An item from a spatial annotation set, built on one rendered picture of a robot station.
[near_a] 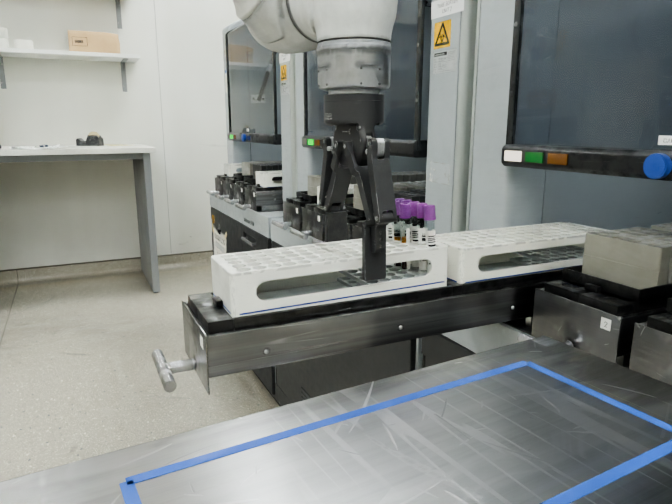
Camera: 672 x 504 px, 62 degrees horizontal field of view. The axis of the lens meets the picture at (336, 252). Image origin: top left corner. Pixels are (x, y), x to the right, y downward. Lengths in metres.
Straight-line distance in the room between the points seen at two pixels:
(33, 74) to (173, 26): 0.95
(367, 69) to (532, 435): 0.44
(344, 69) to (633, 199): 0.71
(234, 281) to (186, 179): 3.61
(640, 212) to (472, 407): 0.84
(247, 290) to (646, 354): 0.45
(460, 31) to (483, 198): 0.30
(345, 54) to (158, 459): 0.47
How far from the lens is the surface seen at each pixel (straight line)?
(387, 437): 0.40
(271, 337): 0.64
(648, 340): 0.72
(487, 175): 1.01
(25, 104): 4.14
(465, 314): 0.77
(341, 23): 0.68
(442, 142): 1.11
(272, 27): 0.80
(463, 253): 0.77
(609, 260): 0.83
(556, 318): 0.80
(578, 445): 0.42
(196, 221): 4.27
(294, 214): 1.59
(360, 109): 0.68
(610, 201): 1.16
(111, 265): 4.25
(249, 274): 0.63
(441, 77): 1.13
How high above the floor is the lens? 1.03
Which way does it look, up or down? 13 degrees down
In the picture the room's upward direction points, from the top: straight up
